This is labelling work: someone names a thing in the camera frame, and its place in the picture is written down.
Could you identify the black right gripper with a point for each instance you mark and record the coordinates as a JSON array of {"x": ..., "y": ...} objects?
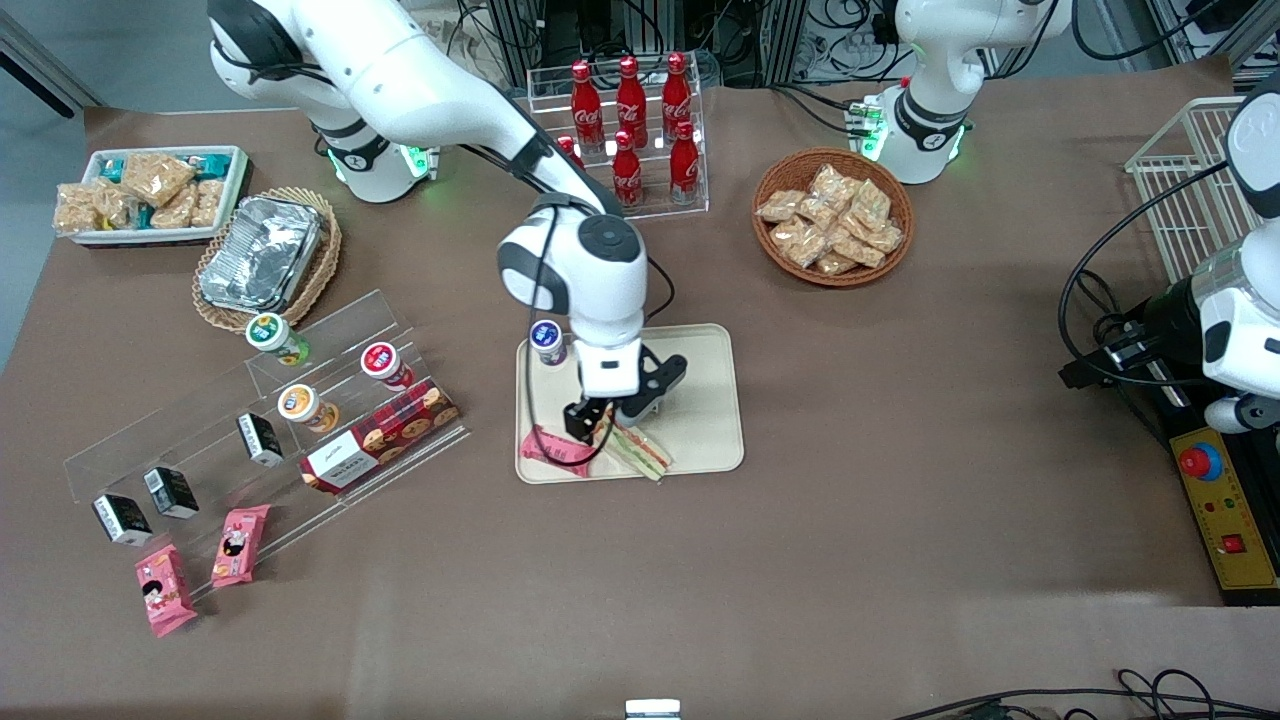
[{"x": 578, "y": 419}]

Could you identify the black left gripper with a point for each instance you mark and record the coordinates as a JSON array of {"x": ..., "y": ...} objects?
[{"x": 1166, "y": 315}]

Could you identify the triangular sandwich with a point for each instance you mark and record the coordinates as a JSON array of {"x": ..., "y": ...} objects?
[{"x": 640, "y": 452}]

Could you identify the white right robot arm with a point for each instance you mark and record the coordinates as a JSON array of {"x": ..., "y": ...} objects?
[{"x": 420, "y": 80}]

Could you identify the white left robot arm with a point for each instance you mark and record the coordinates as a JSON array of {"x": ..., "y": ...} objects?
[{"x": 930, "y": 60}]

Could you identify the beige plastic tray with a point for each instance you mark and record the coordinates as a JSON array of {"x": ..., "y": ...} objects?
[{"x": 700, "y": 430}]

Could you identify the pink wrapped snack bar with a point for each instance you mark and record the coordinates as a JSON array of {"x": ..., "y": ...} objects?
[{"x": 545, "y": 450}]

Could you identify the blue lid yogurt cup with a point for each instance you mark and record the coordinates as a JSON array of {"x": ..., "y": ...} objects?
[{"x": 549, "y": 345}]

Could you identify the yellow emergency stop box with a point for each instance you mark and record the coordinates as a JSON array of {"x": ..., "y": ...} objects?
[{"x": 1225, "y": 520}]

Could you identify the red cookie box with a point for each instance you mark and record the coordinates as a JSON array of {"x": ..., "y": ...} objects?
[{"x": 385, "y": 435}]

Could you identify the red lid cup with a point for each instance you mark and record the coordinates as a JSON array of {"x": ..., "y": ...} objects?
[{"x": 383, "y": 362}]

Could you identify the clear acrylic bottle rack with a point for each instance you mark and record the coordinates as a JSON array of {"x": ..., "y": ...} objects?
[{"x": 690, "y": 190}]

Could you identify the red cola bottle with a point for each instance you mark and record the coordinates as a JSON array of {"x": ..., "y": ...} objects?
[
  {"x": 568, "y": 148},
  {"x": 631, "y": 100},
  {"x": 676, "y": 95},
  {"x": 586, "y": 105},
  {"x": 626, "y": 175},
  {"x": 684, "y": 165}
]

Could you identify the clear wrapped pastry pack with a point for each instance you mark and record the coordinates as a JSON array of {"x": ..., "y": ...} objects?
[
  {"x": 882, "y": 238},
  {"x": 780, "y": 206},
  {"x": 835, "y": 264},
  {"x": 856, "y": 249},
  {"x": 835, "y": 185},
  {"x": 816, "y": 213},
  {"x": 871, "y": 203},
  {"x": 800, "y": 243}
]

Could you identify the clear acrylic tiered display stand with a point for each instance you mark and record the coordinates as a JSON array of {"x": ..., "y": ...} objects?
[{"x": 345, "y": 325}]

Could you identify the small white silver device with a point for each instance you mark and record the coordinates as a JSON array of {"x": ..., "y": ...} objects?
[{"x": 652, "y": 709}]

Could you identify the orange-lid cup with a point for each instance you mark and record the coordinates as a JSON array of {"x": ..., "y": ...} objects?
[{"x": 303, "y": 405}]

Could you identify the round brown wicker basket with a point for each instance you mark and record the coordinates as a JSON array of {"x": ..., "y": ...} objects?
[{"x": 780, "y": 170}]

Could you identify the oval wicker basket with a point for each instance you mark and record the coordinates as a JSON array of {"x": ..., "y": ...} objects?
[{"x": 325, "y": 260}]

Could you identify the green lid cup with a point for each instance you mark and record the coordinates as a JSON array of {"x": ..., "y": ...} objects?
[{"x": 272, "y": 335}]

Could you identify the small black white carton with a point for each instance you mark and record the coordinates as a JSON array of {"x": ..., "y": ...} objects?
[
  {"x": 260, "y": 440},
  {"x": 121, "y": 519},
  {"x": 170, "y": 492}
]

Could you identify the aluminium foil container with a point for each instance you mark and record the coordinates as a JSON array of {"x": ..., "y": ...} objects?
[{"x": 260, "y": 252}]

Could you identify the pink cartoon snack pack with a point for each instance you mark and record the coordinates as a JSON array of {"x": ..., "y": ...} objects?
[
  {"x": 165, "y": 590},
  {"x": 240, "y": 545}
]

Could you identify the white rectangular snack bin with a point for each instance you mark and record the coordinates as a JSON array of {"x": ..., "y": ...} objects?
[{"x": 238, "y": 180}]

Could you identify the teal snack packet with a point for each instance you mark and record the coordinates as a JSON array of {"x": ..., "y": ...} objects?
[{"x": 212, "y": 162}]

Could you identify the large clear rice cracker pack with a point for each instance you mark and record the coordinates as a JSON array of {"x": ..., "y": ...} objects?
[{"x": 158, "y": 178}]

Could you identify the aluminium frame rack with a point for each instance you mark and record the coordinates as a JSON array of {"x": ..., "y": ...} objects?
[{"x": 640, "y": 30}]

